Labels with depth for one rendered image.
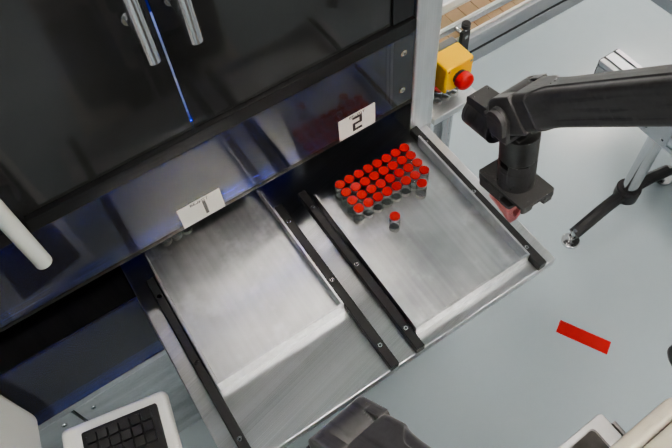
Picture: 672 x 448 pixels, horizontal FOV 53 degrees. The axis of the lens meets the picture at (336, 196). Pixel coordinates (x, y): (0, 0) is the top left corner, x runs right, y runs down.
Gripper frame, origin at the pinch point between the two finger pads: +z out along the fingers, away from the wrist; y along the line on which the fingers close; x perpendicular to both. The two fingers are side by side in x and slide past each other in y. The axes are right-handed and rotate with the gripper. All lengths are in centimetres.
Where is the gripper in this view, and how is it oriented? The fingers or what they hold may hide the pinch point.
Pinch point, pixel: (512, 216)
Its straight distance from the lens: 114.0
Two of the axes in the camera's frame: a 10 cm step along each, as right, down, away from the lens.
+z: 1.3, 6.5, 7.5
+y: -5.3, -5.9, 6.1
